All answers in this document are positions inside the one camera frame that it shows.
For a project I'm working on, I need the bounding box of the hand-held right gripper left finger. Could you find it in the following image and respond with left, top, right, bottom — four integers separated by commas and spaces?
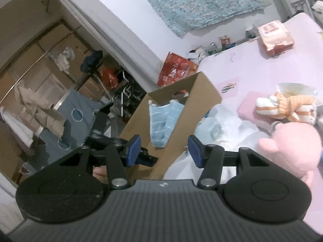
59, 135, 141, 189

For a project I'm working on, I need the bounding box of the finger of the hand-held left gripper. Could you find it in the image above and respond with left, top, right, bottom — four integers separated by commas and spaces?
136, 150, 159, 167
84, 130, 128, 152

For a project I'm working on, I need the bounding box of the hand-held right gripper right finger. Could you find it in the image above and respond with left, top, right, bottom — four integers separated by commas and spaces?
189, 134, 270, 190

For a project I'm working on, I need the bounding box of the blue towel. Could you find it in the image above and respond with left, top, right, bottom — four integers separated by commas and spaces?
148, 99, 186, 148

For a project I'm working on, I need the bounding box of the brown cardboard box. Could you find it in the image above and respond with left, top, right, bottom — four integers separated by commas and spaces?
119, 72, 222, 179

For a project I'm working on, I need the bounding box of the blue circle-print mat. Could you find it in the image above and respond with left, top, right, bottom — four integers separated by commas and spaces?
42, 91, 106, 157

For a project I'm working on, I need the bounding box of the white plastic bag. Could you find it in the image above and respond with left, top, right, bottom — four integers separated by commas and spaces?
165, 104, 275, 180

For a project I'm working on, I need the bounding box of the metal folding rack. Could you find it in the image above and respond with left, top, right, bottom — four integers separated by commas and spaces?
111, 73, 147, 121

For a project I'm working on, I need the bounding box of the orange plastic bag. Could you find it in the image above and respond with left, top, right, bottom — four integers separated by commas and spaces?
100, 68, 119, 91

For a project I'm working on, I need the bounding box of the pink folded cloth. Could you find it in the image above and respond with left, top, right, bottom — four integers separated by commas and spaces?
237, 91, 273, 126

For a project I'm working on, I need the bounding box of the beige hanging cloth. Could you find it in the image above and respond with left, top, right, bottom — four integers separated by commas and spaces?
14, 81, 66, 137

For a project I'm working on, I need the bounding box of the dark blue cloth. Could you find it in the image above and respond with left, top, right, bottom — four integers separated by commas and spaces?
81, 50, 104, 73

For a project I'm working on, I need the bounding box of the red snack bag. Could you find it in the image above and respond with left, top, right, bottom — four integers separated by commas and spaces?
158, 52, 200, 86

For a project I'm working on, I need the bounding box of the white crumpled cloth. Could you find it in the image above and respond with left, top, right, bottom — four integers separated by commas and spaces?
48, 47, 76, 75

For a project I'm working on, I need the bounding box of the orange striped plush toy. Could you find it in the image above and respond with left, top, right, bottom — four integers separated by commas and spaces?
256, 92, 318, 125

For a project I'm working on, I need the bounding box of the pink plush toy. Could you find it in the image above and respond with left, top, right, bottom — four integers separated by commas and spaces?
259, 122, 323, 186

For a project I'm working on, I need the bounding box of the stack of brown cartons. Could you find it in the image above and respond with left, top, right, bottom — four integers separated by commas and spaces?
0, 23, 111, 106

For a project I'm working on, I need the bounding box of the white crinkled wrapper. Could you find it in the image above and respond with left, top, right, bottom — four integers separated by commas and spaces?
275, 83, 318, 99

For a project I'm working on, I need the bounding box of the pink wet wipes pack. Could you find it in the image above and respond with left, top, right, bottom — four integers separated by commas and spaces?
257, 20, 296, 56

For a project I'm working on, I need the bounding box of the white water dispenser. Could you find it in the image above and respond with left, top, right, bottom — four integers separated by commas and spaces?
280, 0, 312, 22

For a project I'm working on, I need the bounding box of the teal patterned wall cloth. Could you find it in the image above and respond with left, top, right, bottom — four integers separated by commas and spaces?
132, 0, 272, 37

